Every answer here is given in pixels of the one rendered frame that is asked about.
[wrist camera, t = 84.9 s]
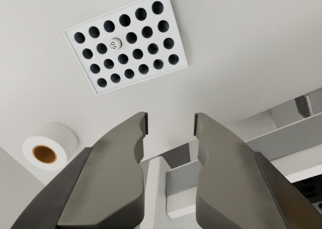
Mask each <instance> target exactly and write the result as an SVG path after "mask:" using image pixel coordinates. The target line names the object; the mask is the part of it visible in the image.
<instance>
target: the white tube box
mask: <svg viewBox="0 0 322 229"><path fill-rule="evenodd" d="M62 33H63V35H64V37H65V39H66V40H67V42H68V44H69V46H70V48H71V50H72V52H73V54H74V55H75V57H76V59H77V61H78V63H79V65H80V67H81V69H82V70H83V72H84V74H85V76H86V78H87V80H88V82H89V84H90V85H91V87H92V89H93V91H94V93H95V95H96V96H97V95H101V94H104V93H107V92H111V91H114V90H117V89H121V88H123V87H126V86H130V85H133V84H136V83H139V82H142V81H146V80H149V79H152V78H155V77H159V76H162V75H165V74H168V73H171V72H175V71H178V70H181V69H184V68H187V67H188V63H187V59H186V56H185V52H184V48H183V44H182V41H181V37H180V34H179V30H178V27H177V23H176V19H175V16H174V13H173V8H172V5H171V1H170V0H136V1H134V2H131V3H129V4H126V5H124V6H121V7H119V8H116V9H114V10H111V11H109V12H106V13H104V14H101V15H99V16H96V17H94V18H91V19H89V20H86V21H84V22H81V23H79V24H77V25H74V26H72V27H69V28H67V29H64V30H62ZM114 38H119V39H120V40H121V42H122V46H121V47H120V48H119V49H118V50H117V51H112V50H110V49H109V47H108V42H109V41H110V40H112V39H114Z"/></svg>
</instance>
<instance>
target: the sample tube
mask: <svg viewBox="0 0 322 229"><path fill-rule="evenodd" d="M121 46H122V42H121V40H120V39H119V38H114V39H112V40H110V41H109V42H108V47H109V49H110V50H112V51H117V50H118V49H119V48H120V47H121Z"/></svg>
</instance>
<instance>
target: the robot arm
mask: <svg viewBox="0 0 322 229"><path fill-rule="evenodd" d="M146 135H148V113H146V112H138V113H136V114H135V115H133V116H131V117H130V118H128V119H127V120H125V121H124V122H122V123H120V124H118V125H117V126H115V127H114V128H112V129H111V130H110V131H108V132H107V133H106V134H104V135H103V136H102V137H101V138H100V139H99V140H97V141H96V142H95V143H94V145H93V146H92V147H85V148H84V149H83V150H82V151H81V152H80V153H79V154H78V155H77V156H76V157H75V158H74V159H73V160H72V161H71V162H70V163H69V164H68V165H67V166H66V167H65V168H64V169H63V170H62V171H61V172H59V173H58V174H57V175H56V176H55V177H54V178H53V179H52V180H51V181H50V182H49V183H48V184H47V185H46V186H45V187H44V188H43V189H42V190H41V191H40V192H39V193H38V194H37V195H36V196H35V198H34V199H33V200H32V201H31V202H30V203H29V204H28V206H27V207H26V208H25V209H24V211H23V212H22V213H21V214H20V215H19V217H18V218H17V219H16V221H15V222H14V224H13V225H12V227H11V228H10V229H134V228H135V227H136V226H138V225H139V224H140V223H141V222H142V221H143V219H144V216H145V192H144V178H143V169H142V168H141V167H140V165H139V163H140V162H141V160H142V159H143V158H144V147H143V139H144V137H145V136H146ZM194 136H196V138H197V139H198V140H199V146H198V155H197V158H198V160H199V161H200V163H201V164H202V166H203V167H202V168H201V169H200V171H199V174H198V182H197V191H196V199H195V217H196V221H197V223H198V225H199V226H200V227H201V228H202V229H322V215H321V214H320V213H319V211H318V210H317V209H316V208H315V207H314V206H313V205H312V204H311V203H310V202H309V201H308V199H307V198H306V197H305V196H304V195H303V194H302V193H301V192H300V191H299V190H298V189H297V188H296V187H295V186H294V185H293V184H292V183H291V182H290V181H289V180H288V179H287V178H286V177H285V176H284V175H283V174H282V173H281V172H280V171H279V170H278V169H277V168H276V167H275V166H274V165H273V164H272V163H271V162H270V161H269V160H268V159H267V158H266V157H265V156H264V155H263V154H262V153H261V152H257V151H253V150H252V149H251V148H250V147H249V146H248V145H247V144H246V143H245V142H244V141H243V140H242V139H241V138H239V137H238V136H237V135H236V134H234V133H233V132H232V131H230V130H229V129H227V128H226V127H225V126H223V125H222V124H220V123H219V122H217V121H216V120H214V119H212V118H211V117H209V116H208V115H206V114H205V113H195V115H194Z"/></svg>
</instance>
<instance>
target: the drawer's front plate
mask: <svg viewBox="0 0 322 229"><path fill-rule="evenodd" d="M168 170H171V168H170V166H169V165H168V163H167V162H166V160H165V159H164V158H163V157H162V156H159V157H156V158H154V159H151V160H150V162H149V170H148V176H147V183H146V190H145V216H144V219H143V221H142V222H141V224H140V229H202V228H201V227H200V226H199V225H198V223H197V221H196V213H195V212H194V213H191V214H187V215H184V216H181V217H177V218H173V219H171V218H170V217H169V215H168V214H167V196H166V172H168Z"/></svg>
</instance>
